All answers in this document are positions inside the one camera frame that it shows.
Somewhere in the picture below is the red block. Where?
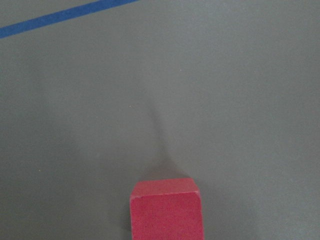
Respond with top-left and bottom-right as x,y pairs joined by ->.
129,177 -> 205,240

